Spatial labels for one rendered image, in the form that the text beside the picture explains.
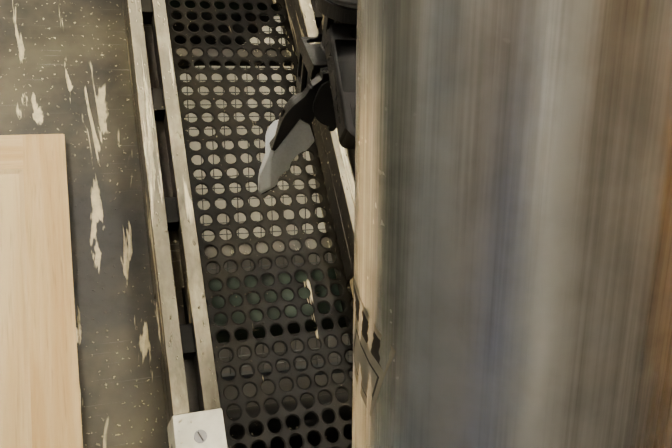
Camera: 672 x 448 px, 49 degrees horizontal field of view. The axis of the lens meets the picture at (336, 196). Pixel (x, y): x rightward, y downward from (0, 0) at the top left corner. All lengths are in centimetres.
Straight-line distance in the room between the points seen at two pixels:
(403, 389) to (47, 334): 89
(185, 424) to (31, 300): 27
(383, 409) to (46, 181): 98
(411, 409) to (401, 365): 1
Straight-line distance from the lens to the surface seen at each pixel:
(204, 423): 96
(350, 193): 111
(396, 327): 15
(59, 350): 102
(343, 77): 62
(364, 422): 18
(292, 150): 69
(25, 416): 101
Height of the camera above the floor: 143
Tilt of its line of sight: 9 degrees down
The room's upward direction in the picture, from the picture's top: straight up
